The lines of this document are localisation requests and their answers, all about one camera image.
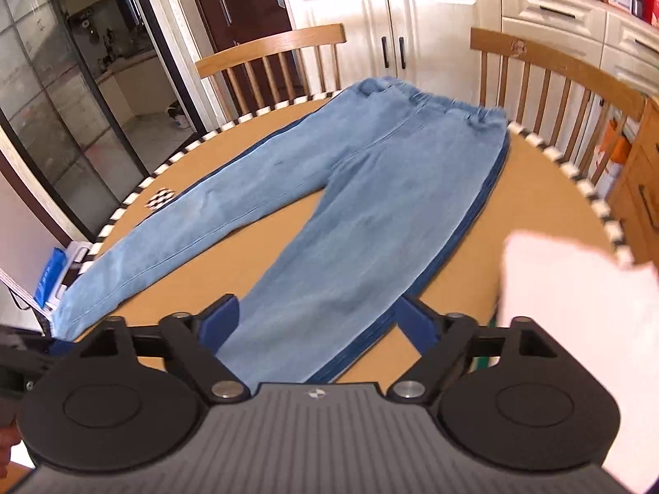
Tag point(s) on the wooden spindle-back chair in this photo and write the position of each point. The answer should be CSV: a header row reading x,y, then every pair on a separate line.
x,y
556,72
267,51

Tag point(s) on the light blue jeans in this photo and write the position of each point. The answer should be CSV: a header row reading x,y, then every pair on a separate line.
x,y
329,206

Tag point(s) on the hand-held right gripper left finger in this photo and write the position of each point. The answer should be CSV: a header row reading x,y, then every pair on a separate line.
x,y
225,319

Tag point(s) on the white cabinet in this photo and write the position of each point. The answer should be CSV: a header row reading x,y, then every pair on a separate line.
x,y
443,15

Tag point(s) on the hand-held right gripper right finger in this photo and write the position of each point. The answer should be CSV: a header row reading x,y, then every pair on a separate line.
x,y
416,321

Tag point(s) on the checkered marker patch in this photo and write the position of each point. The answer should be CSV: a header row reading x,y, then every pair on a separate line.
x,y
160,198

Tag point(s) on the pair of shoes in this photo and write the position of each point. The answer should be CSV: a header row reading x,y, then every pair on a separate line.
x,y
177,116

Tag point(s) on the white cloth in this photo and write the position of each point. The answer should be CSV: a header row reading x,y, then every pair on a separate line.
x,y
582,350

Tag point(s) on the blue packet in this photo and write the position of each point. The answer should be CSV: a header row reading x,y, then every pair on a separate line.
x,y
49,278

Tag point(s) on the orange bag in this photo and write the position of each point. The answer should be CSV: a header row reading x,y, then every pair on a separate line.
x,y
612,159

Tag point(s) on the glass sliding door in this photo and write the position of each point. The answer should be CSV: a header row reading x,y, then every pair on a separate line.
x,y
67,77

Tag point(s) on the wooden drawer cabinet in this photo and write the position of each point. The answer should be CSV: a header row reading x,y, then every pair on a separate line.
x,y
641,190

